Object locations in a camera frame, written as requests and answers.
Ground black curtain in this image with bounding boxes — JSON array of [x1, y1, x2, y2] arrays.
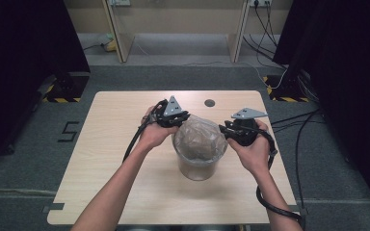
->
[[0, 0, 91, 169], [272, 0, 370, 220]]

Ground clear plastic bag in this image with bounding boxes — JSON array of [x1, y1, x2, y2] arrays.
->
[[172, 115, 229, 162]]

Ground wooden desk frame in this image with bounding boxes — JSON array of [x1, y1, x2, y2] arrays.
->
[[102, 0, 251, 64]]

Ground black floor cable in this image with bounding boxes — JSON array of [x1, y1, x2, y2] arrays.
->
[[270, 108, 323, 210]]

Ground striped-edge stand base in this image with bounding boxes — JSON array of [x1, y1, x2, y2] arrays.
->
[[40, 71, 91, 104], [262, 74, 311, 103]]

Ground hand-held gripper cable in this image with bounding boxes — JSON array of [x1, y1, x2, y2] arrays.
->
[[122, 99, 169, 164], [255, 128, 306, 231]]

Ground yellow plug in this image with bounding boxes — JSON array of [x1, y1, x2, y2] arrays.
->
[[103, 33, 118, 53]]

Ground right hand-held gripper cable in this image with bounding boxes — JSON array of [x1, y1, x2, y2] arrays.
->
[[255, 128, 306, 231]]

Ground white floor cable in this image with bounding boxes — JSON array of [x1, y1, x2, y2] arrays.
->
[[182, 60, 290, 90]]

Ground black wall socket cables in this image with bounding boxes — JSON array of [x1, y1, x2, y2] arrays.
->
[[242, 0, 287, 69]]

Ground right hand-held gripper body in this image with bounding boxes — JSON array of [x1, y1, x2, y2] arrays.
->
[[224, 107, 269, 147]]

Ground person's left hand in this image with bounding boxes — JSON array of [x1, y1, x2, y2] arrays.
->
[[138, 105, 179, 151]]

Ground white wall socket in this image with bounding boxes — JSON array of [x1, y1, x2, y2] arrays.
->
[[250, 0, 273, 8]]

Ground person's right hand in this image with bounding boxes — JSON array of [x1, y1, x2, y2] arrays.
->
[[226, 118, 271, 177]]

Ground left hand-held gripper cable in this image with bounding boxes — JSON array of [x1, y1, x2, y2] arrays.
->
[[122, 99, 169, 164]]

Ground transparent grey plastic bin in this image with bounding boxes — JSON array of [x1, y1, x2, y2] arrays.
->
[[172, 145, 227, 182]]

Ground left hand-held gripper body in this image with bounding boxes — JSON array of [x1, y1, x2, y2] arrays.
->
[[147, 95, 191, 129]]

